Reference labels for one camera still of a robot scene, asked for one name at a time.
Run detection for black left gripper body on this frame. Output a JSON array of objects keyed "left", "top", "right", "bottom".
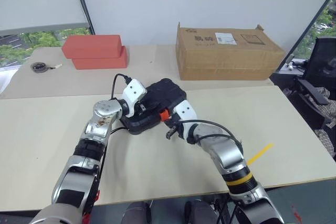
[{"left": 132, "top": 98, "right": 148, "bottom": 118}]

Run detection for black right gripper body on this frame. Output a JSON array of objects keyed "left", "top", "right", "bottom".
[{"left": 164, "top": 113, "right": 185, "bottom": 141}]

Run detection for black plastic tool case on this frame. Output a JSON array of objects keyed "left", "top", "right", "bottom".
[{"left": 120, "top": 77, "right": 188, "bottom": 136}]

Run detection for red foam brick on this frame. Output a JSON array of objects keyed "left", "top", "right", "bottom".
[
  {"left": 61, "top": 34, "right": 123, "bottom": 60},
  {"left": 71, "top": 46, "right": 129, "bottom": 71}
]

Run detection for large brown cardboard box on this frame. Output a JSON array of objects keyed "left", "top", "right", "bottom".
[{"left": 175, "top": 22, "right": 287, "bottom": 81}]

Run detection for yellow tape strip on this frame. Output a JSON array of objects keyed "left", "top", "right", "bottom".
[{"left": 247, "top": 143, "right": 275, "bottom": 165}]

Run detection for dark rounded shape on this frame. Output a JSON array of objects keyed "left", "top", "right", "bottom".
[{"left": 121, "top": 201, "right": 149, "bottom": 224}]

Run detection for round tape measure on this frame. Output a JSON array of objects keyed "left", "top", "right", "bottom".
[{"left": 30, "top": 61, "right": 49, "bottom": 73}]

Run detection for checkered cloth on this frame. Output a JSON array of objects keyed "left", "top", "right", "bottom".
[{"left": 314, "top": 86, "right": 336, "bottom": 157}]

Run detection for black office chair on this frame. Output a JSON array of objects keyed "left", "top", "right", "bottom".
[{"left": 297, "top": 36, "right": 336, "bottom": 131}]

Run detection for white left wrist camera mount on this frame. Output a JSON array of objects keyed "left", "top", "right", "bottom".
[{"left": 122, "top": 78, "right": 148, "bottom": 118}]

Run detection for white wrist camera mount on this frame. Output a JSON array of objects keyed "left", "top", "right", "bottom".
[
  {"left": 122, "top": 78, "right": 148, "bottom": 118},
  {"left": 173, "top": 100, "right": 198, "bottom": 145}
]

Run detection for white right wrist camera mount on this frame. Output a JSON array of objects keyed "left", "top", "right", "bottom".
[{"left": 173, "top": 100, "right": 198, "bottom": 145}]

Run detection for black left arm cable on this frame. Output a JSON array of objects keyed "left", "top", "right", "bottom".
[{"left": 111, "top": 73, "right": 133, "bottom": 102}]

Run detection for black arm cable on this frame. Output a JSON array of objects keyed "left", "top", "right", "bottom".
[
  {"left": 111, "top": 73, "right": 133, "bottom": 102},
  {"left": 179, "top": 119, "right": 244, "bottom": 162}
]

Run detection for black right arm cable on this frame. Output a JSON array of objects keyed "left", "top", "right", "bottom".
[{"left": 179, "top": 119, "right": 244, "bottom": 162}]

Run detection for dark slanted window post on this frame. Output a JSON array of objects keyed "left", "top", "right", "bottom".
[{"left": 70, "top": 0, "right": 96, "bottom": 36}]

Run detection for dark slanted window frame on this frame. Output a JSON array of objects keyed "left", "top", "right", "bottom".
[{"left": 290, "top": 0, "right": 336, "bottom": 57}]

